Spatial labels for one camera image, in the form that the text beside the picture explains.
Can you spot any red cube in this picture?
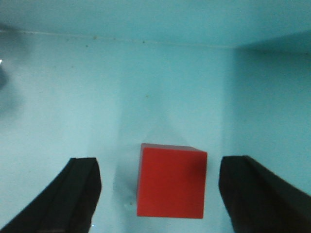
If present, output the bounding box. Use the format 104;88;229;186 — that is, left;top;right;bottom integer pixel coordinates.
137;143;207;219

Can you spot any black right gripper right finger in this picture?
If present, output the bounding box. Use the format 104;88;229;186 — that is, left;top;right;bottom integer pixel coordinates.
218;155;311;233

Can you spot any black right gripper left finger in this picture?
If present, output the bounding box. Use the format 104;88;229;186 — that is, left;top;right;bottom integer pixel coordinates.
1;158;102;233

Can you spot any light blue plastic tub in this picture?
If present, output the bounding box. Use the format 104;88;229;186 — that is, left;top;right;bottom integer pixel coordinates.
0;0;311;233

